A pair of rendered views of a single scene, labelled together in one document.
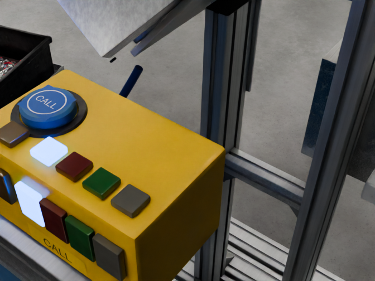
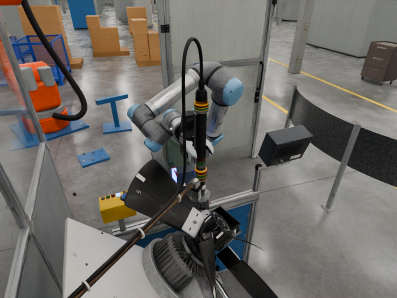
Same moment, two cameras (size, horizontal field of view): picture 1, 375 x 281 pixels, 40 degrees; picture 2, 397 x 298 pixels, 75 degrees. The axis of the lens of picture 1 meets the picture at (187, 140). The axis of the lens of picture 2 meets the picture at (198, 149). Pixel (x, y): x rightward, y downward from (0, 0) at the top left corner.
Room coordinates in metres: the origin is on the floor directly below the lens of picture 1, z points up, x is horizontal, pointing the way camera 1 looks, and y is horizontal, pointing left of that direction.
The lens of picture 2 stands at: (1.10, -0.51, 1.94)
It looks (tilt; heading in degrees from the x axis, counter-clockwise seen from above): 32 degrees down; 122
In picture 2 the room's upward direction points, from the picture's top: straight up
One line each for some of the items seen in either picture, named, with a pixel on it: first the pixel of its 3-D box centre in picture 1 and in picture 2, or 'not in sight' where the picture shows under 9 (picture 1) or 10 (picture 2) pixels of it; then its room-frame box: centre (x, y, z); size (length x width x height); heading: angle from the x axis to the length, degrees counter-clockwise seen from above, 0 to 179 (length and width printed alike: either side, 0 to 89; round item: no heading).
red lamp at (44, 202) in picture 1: (56, 221); not in sight; (0.21, 0.09, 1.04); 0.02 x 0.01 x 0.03; 55
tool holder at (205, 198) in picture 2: not in sight; (199, 187); (0.73, 0.09, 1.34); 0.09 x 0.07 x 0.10; 89
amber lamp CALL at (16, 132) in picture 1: (11, 134); not in sight; (0.26, 0.12, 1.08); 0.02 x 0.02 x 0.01; 55
